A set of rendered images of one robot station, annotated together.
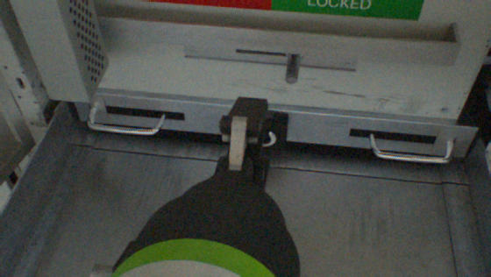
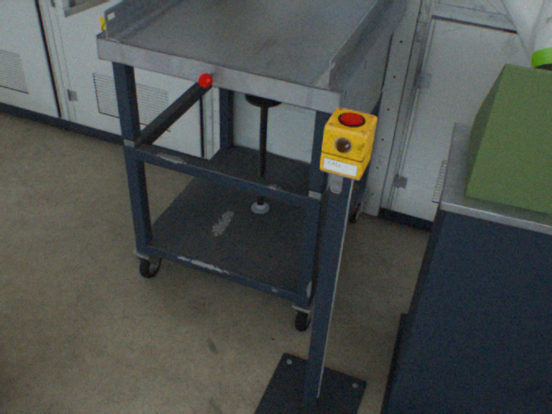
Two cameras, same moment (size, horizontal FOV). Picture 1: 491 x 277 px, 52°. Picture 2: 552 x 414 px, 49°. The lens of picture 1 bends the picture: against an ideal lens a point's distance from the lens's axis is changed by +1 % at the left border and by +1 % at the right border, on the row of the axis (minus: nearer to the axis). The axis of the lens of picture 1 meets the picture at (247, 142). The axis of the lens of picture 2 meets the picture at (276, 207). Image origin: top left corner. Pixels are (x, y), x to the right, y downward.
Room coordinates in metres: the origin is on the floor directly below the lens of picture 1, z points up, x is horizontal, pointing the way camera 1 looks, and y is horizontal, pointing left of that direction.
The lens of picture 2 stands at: (-1.43, -0.36, 1.45)
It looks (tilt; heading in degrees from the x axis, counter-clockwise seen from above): 39 degrees down; 12
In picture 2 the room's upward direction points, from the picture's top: 4 degrees clockwise
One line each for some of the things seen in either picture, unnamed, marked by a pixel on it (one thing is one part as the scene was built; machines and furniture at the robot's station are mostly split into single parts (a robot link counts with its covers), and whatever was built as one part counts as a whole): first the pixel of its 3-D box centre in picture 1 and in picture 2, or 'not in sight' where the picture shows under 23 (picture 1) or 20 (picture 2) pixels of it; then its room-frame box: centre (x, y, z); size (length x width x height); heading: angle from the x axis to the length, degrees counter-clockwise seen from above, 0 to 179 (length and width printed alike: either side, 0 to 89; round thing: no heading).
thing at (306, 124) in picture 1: (267, 111); not in sight; (0.49, -0.03, 0.89); 0.54 x 0.05 x 0.06; 83
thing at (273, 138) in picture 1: (265, 131); not in sight; (0.46, -0.02, 0.90); 0.06 x 0.03 x 0.05; 83
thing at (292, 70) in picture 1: (294, 56); not in sight; (0.45, -0.05, 1.02); 0.06 x 0.02 x 0.04; 173
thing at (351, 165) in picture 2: not in sight; (347, 143); (-0.47, -0.28, 0.85); 0.08 x 0.08 x 0.10; 82
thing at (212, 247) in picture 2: not in sight; (263, 135); (0.10, 0.03, 0.46); 0.64 x 0.58 x 0.66; 172
